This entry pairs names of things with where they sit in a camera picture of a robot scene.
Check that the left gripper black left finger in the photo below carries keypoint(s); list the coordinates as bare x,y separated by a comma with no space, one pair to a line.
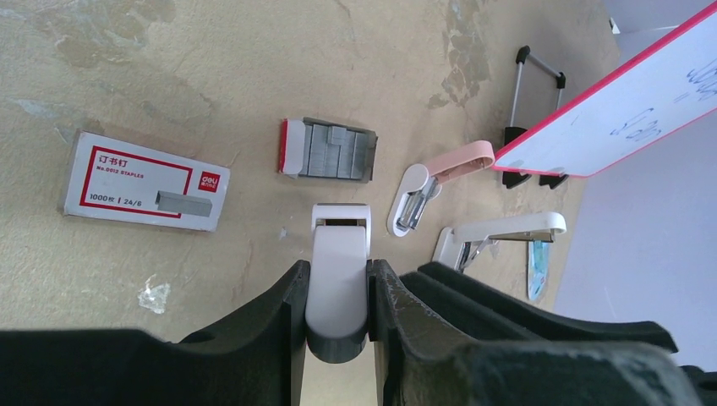
253,356

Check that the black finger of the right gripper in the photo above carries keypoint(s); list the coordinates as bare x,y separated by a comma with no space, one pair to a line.
485,313

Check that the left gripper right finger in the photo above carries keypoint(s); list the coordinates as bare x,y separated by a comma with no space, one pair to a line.
421,359

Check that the pink and white stapler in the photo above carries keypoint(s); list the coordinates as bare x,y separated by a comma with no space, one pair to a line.
422,182

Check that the red staple box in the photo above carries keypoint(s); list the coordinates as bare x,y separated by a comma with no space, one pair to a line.
114,180

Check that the blue patterned oval case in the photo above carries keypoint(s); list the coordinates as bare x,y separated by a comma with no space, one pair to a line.
537,269

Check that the silver staple strips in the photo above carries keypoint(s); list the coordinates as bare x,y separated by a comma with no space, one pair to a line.
336,152

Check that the red-framed whiteboard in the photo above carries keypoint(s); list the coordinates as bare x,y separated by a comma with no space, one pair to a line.
662,89

